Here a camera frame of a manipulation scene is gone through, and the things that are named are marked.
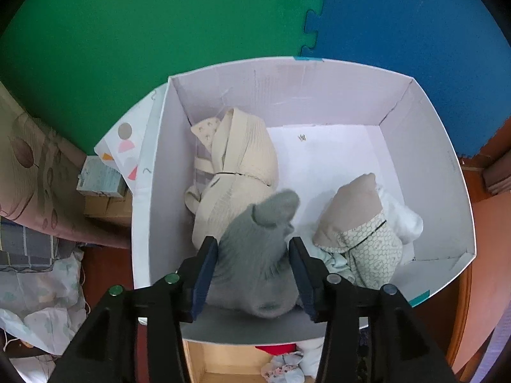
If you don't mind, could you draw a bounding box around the pink floral fabric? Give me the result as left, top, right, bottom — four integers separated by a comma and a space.
0, 82, 134, 250

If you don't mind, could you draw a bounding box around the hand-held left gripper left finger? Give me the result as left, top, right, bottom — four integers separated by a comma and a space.
52, 236, 219, 383

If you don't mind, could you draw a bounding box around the brown cardboard carton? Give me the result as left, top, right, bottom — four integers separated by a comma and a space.
83, 193, 134, 226

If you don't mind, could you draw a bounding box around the pale white banded rolled garment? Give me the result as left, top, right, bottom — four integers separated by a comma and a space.
297, 338, 325, 378

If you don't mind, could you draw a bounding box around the white fluffy sock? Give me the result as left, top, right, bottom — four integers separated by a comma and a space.
375, 184, 424, 266

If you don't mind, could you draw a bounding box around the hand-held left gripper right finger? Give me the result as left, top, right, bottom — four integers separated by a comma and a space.
289, 236, 456, 383

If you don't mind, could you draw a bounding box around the wooden drawer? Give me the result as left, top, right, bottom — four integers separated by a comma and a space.
184, 339, 324, 383

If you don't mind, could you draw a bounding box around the beige garment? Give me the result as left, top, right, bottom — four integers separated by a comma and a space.
184, 108, 280, 253

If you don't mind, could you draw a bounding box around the green foam mat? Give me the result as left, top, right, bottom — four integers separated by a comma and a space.
0, 0, 332, 156

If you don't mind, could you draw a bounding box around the white dotted cover cloth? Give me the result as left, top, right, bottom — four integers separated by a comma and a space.
94, 86, 168, 196

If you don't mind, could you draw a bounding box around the grey hexagon patterned underwear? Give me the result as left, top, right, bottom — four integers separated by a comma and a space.
312, 173, 403, 289

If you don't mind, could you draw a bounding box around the grey garment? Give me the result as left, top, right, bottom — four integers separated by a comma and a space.
205, 189, 301, 319

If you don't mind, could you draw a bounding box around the red knit garment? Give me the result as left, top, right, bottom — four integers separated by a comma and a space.
255, 343, 298, 357

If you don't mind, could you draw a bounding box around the pale whitish garment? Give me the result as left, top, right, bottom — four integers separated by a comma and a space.
313, 243, 356, 284

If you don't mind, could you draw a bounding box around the white patterned cardboard box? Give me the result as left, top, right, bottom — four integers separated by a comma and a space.
131, 56, 477, 346

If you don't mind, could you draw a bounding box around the grey plaid pillow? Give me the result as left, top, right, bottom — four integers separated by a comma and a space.
0, 221, 60, 268

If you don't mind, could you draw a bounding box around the light blue floral sock roll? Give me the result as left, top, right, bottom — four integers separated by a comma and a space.
261, 350, 307, 380

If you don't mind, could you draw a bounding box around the blue foam mat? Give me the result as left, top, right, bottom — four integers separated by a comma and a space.
299, 0, 511, 158

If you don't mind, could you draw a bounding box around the teal tissue box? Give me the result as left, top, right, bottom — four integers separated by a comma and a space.
77, 155, 129, 199

